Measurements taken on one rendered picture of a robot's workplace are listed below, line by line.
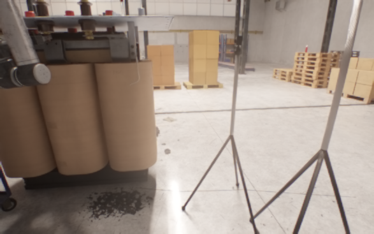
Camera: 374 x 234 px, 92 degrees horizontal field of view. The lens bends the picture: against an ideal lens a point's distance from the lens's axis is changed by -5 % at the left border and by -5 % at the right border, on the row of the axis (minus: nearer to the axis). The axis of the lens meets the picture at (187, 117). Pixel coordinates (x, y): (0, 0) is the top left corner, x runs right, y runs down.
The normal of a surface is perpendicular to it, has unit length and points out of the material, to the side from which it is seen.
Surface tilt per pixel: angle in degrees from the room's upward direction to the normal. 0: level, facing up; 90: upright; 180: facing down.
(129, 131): 90
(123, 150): 90
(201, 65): 90
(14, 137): 90
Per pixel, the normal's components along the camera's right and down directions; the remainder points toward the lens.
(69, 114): 0.14, 0.32
